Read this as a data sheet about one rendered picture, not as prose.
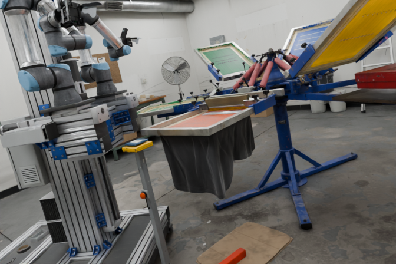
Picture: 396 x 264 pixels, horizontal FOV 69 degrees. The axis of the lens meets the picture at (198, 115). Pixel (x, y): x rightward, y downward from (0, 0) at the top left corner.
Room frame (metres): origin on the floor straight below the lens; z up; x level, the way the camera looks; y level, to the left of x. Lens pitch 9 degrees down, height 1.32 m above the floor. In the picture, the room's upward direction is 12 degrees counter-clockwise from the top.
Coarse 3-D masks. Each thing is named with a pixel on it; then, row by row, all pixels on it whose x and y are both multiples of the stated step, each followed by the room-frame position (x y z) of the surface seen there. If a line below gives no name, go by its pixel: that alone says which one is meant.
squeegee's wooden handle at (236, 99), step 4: (232, 96) 2.09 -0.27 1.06; (236, 96) 2.06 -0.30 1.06; (240, 96) 2.04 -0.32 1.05; (244, 96) 2.02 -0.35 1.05; (248, 96) 2.02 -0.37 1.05; (208, 100) 2.24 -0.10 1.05; (212, 100) 2.21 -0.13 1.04; (216, 100) 2.19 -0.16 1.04; (220, 100) 2.16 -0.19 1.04; (224, 100) 2.14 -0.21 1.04; (228, 100) 2.11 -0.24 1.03; (232, 100) 2.09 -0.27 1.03; (236, 100) 2.06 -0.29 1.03; (240, 100) 2.04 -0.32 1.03; (208, 104) 2.24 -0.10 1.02; (212, 104) 2.22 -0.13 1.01; (216, 104) 2.19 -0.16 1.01; (220, 104) 2.16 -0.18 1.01; (224, 104) 2.14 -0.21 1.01; (228, 104) 2.12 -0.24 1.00; (232, 104) 2.09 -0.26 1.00; (236, 104) 2.07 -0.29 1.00; (240, 104) 2.05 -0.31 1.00
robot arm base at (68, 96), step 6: (54, 90) 1.64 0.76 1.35; (60, 90) 1.63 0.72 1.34; (66, 90) 1.64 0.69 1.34; (72, 90) 1.66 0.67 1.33; (54, 96) 1.65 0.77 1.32; (60, 96) 1.62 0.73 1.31; (66, 96) 1.63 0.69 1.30; (72, 96) 1.64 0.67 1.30; (78, 96) 1.68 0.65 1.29; (54, 102) 1.66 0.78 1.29; (60, 102) 1.61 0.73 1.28; (66, 102) 1.62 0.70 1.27; (72, 102) 1.63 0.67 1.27
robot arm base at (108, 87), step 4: (104, 80) 2.12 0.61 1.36; (108, 80) 2.14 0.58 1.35; (112, 80) 2.17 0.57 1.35; (100, 84) 2.12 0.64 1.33; (104, 84) 2.12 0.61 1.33; (108, 84) 2.13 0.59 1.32; (112, 84) 2.15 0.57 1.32; (100, 88) 2.11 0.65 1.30; (104, 88) 2.11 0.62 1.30; (108, 88) 2.13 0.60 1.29; (112, 88) 2.13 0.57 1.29; (116, 88) 2.17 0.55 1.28; (100, 92) 2.11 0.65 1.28; (104, 92) 2.10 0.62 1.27; (108, 92) 2.11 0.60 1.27; (112, 92) 2.12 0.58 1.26
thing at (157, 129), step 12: (252, 108) 1.85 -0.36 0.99; (168, 120) 2.03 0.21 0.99; (180, 120) 2.12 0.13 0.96; (228, 120) 1.64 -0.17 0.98; (144, 132) 1.87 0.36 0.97; (156, 132) 1.79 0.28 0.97; (168, 132) 1.71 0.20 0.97; (180, 132) 1.64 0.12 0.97; (192, 132) 1.58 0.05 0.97; (204, 132) 1.52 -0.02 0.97
